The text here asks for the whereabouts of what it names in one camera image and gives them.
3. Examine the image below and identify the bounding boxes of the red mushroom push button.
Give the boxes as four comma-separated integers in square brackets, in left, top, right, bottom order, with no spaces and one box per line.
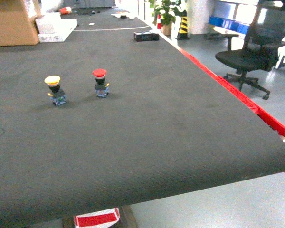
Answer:
[93,68,109,98]

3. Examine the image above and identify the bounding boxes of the black small box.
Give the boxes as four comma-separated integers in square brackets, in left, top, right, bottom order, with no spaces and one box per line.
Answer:
[133,31,160,42]

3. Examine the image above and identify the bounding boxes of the yellow mushroom push button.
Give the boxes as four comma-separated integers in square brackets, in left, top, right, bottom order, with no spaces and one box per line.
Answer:
[44,75,67,106]

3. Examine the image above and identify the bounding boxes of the yellow black striped bollard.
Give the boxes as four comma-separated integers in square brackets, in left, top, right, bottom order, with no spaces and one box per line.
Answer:
[176,16,190,40]

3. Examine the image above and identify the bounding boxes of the potted green plant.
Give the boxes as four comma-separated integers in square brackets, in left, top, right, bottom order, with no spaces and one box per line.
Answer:
[149,0,187,37]

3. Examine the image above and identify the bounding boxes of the white flat box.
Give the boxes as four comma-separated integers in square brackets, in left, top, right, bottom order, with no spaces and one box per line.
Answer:
[35,12,78,43]

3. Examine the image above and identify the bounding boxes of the red white cone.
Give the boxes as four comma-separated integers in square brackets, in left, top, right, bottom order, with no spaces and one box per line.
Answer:
[59,7,72,15]

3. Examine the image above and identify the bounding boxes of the black office chair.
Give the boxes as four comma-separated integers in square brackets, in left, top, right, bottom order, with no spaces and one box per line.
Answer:
[215,0,285,100]

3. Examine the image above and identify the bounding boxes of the large cardboard box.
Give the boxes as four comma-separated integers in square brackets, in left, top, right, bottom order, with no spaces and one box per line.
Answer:
[0,0,41,47]

